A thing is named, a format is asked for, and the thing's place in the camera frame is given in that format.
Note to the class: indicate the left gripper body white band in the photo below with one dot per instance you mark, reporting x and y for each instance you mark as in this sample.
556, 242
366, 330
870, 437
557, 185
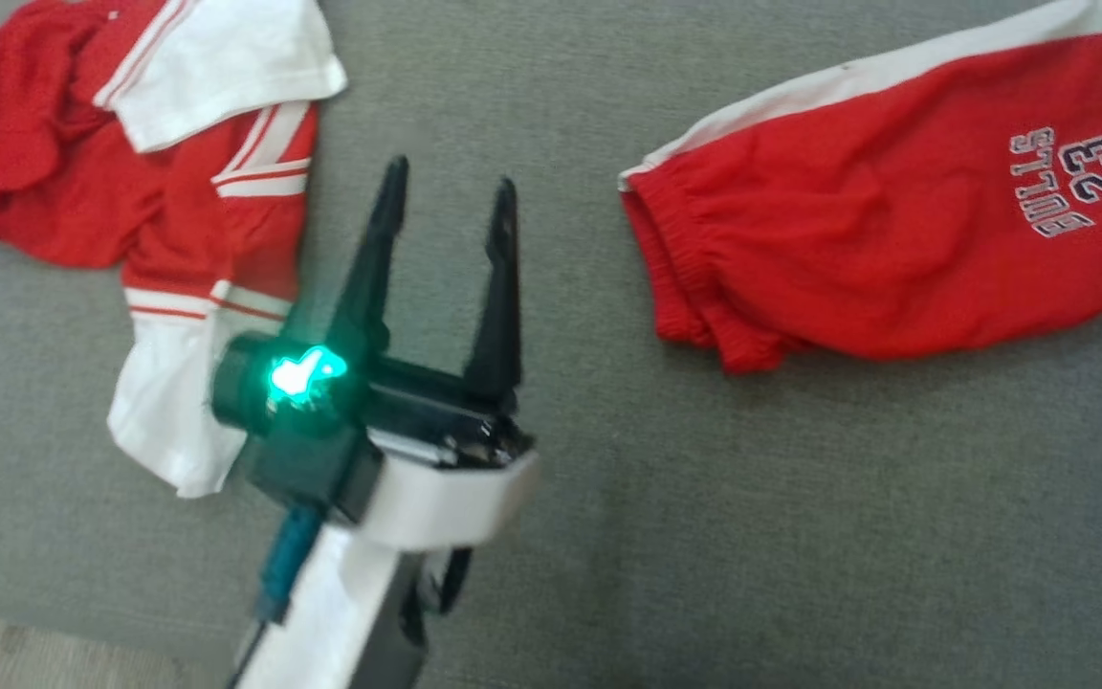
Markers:
446, 498

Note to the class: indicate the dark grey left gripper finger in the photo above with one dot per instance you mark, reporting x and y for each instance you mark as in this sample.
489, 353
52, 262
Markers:
369, 297
498, 325

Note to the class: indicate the red white basketball shorts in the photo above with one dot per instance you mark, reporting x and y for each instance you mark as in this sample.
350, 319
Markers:
848, 239

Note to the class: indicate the red white basketball jersey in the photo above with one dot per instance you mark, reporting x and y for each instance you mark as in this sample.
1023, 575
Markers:
34, 115

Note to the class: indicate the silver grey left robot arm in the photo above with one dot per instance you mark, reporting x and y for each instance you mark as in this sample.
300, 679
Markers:
321, 622

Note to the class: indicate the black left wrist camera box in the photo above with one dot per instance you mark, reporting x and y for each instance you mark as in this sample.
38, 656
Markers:
312, 474

